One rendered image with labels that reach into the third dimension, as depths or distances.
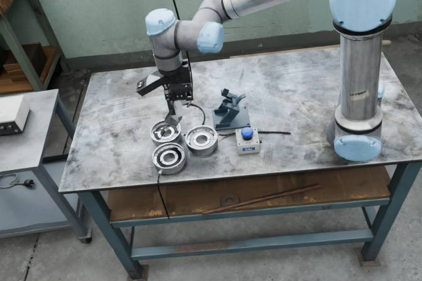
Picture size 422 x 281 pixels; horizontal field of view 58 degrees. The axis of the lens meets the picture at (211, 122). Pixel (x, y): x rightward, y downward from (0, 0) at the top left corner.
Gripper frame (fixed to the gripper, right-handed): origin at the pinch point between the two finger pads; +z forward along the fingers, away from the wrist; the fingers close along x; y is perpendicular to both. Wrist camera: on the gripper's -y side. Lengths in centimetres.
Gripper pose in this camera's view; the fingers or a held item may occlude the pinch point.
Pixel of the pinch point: (174, 115)
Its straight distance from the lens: 120.1
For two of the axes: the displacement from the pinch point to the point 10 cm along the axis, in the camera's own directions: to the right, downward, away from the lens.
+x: -0.6, -7.2, 6.9
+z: 1.0, 6.9, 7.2
